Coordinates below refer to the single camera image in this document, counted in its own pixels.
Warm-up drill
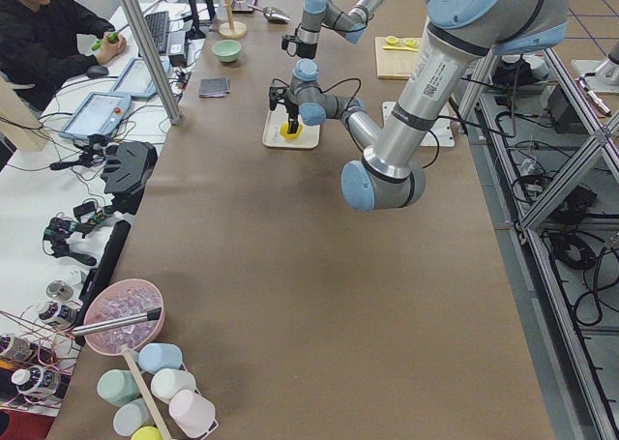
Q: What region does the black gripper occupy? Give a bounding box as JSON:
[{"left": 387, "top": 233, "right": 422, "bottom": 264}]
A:
[
  {"left": 283, "top": 91, "right": 300, "bottom": 134},
  {"left": 296, "top": 43, "right": 317, "bottom": 59}
]

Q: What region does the yellow lemon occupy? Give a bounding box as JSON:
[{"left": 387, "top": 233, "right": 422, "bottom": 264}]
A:
[{"left": 279, "top": 122, "right": 304, "bottom": 141}]

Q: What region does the third robot base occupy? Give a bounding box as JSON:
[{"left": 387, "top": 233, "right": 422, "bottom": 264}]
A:
[{"left": 572, "top": 44, "right": 618, "bottom": 95}]

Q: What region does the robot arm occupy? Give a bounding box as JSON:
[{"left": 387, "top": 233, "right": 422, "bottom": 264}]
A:
[
  {"left": 281, "top": 0, "right": 386, "bottom": 59},
  {"left": 284, "top": 0, "right": 569, "bottom": 211}
]

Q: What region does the white rabbit tray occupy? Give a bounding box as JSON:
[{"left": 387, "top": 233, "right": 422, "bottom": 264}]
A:
[{"left": 262, "top": 105, "right": 320, "bottom": 150}]

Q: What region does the wooden stand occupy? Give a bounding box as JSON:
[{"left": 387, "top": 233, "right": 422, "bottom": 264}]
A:
[{"left": 216, "top": 0, "right": 248, "bottom": 40}]

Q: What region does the yellow plastic knife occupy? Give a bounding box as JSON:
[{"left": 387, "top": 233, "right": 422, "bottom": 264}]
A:
[{"left": 381, "top": 45, "right": 419, "bottom": 52}]

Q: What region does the pale green bowl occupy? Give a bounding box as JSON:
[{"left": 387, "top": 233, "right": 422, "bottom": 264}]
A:
[{"left": 212, "top": 39, "right": 242, "bottom": 63}]

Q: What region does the grey folded cloth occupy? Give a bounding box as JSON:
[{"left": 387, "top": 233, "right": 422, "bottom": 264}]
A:
[{"left": 198, "top": 77, "right": 230, "bottom": 98}]

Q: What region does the wooden board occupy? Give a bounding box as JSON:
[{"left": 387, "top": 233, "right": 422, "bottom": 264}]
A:
[{"left": 374, "top": 36, "right": 421, "bottom": 79}]

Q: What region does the white mounting plate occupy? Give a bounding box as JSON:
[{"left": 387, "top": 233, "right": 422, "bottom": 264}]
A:
[{"left": 381, "top": 102, "right": 456, "bottom": 148}]

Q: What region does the black keyboard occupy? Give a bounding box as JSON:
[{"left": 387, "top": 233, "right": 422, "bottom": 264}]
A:
[{"left": 144, "top": 11, "right": 169, "bottom": 55}]

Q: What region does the far teach pendant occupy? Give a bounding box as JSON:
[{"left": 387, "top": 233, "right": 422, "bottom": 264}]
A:
[{"left": 110, "top": 57, "right": 156, "bottom": 100}]

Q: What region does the teach pendant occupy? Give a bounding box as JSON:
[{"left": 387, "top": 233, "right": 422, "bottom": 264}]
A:
[
  {"left": 110, "top": 57, "right": 156, "bottom": 100},
  {"left": 59, "top": 92, "right": 132, "bottom": 140}
]

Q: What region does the black headset device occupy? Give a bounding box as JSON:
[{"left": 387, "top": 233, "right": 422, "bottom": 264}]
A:
[{"left": 101, "top": 141, "right": 158, "bottom": 195}]

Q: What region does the near teach pendant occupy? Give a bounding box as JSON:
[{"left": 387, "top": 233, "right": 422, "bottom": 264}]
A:
[{"left": 59, "top": 92, "right": 132, "bottom": 140}]

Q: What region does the pink ribbed bowl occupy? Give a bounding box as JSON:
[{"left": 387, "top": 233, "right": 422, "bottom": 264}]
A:
[{"left": 83, "top": 279, "right": 165, "bottom": 356}]

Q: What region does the seated person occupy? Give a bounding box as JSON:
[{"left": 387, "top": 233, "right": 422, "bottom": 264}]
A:
[{"left": 1, "top": 0, "right": 126, "bottom": 111}]

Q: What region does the blue cup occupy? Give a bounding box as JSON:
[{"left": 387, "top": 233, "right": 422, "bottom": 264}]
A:
[{"left": 137, "top": 342, "right": 183, "bottom": 374}]

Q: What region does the white cup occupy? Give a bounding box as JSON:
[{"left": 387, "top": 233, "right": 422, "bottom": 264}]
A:
[{"left": 150, "top": 368, "right": 196, "bottom": 404}]

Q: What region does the pink cup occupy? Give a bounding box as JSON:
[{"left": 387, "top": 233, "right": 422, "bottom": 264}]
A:
[{"left": 168, "top": 390, "right": 219, "bottom": 438}]

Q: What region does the green cup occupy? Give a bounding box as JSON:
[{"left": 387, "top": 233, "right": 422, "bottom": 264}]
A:
[{"left": 97, "top": 369, "right": 140, "bottom": 407}]

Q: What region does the grey cup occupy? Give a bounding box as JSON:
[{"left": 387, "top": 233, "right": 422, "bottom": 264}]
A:
[{"left": 112, "top": 398, "right": 155, "bottom": 437}]

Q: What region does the yellow cup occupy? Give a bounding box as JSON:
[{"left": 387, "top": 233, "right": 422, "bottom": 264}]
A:
[{"left": 131, "top": 425, "right": 162, "bottom": 440}]

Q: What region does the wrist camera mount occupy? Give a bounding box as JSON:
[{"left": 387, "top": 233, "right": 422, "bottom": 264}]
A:
[
  {"left": 268, "top": 86, "right": 288, "bottom": 111},
  {"left": 280, "top": 34, "right": 299, "bottom": 57}
]

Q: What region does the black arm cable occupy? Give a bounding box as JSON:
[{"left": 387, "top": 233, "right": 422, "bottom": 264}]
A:
[{"left": 270, "top": 76, "right": 364, "bottom": 107}]

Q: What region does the aluminium frame post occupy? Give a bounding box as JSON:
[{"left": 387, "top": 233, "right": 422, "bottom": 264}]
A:
[{"left": 119, "top": 0, "right": 182, "bottom": 126}]

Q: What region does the wooden cup rack handle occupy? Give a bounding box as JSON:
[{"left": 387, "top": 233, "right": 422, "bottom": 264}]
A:
[{"left": 121, "top": 347, "right": 172, "bottom": 440}]

